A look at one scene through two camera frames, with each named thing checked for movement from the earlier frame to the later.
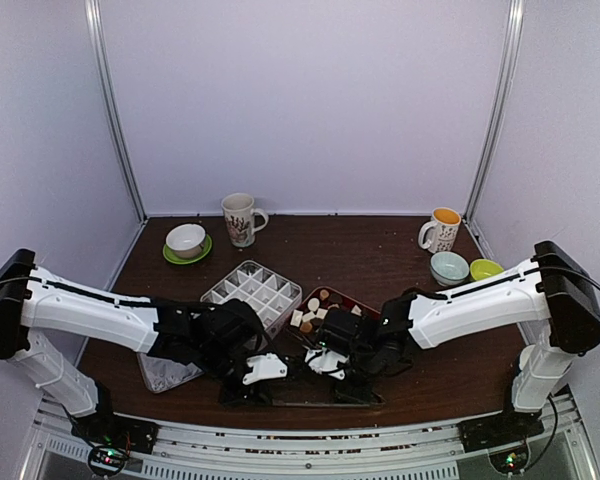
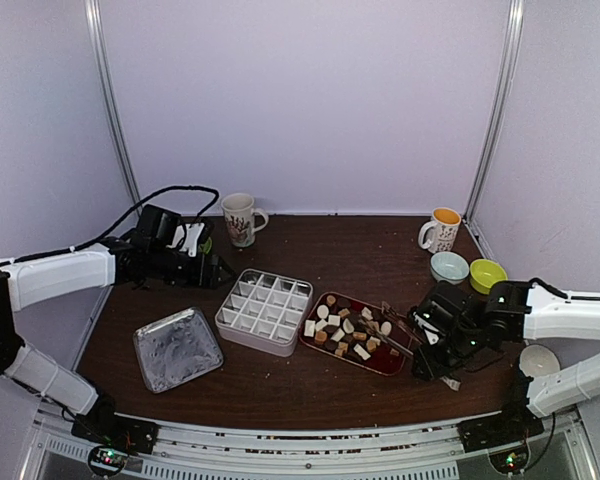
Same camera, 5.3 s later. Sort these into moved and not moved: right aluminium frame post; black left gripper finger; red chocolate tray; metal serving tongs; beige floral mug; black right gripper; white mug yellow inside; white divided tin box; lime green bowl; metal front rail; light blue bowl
Moved: black right gripper; metal serving tongs; black left gripper finger; red chocolate tray; white divided tin box
Not moved: metal front rail; beige floral mug; lime green bowl; right aluminium frame post; white mug yellow inside; light blue bowl
